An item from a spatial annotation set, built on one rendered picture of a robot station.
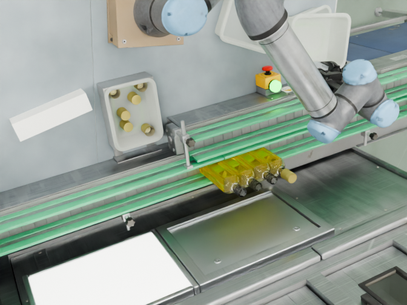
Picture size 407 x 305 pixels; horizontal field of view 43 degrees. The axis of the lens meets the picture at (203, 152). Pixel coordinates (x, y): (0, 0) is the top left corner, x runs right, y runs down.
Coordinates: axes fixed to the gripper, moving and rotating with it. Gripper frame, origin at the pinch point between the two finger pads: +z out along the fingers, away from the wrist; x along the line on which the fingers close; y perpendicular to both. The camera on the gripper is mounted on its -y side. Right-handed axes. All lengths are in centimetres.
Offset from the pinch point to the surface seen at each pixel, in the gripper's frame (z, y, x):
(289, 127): 12.7, -4.7, 28.3
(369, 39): 65, -85, 18
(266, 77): 27.8, -2.0, 14.4
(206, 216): 2, 31, 51
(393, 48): 45, -82, 15
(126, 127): 26, 52, 26
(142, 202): 10, 52, 45
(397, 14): 93, -131, 15
